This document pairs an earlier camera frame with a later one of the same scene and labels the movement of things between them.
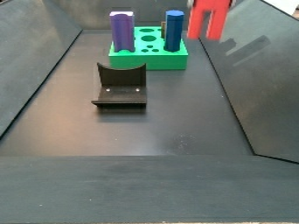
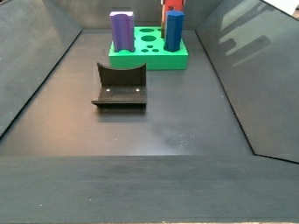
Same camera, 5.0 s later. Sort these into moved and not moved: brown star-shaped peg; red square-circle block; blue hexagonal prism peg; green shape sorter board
Moved: red square-circle block
Not moved: blue hexagonal prism peg; brown star-shaped peg; green shape sorter board
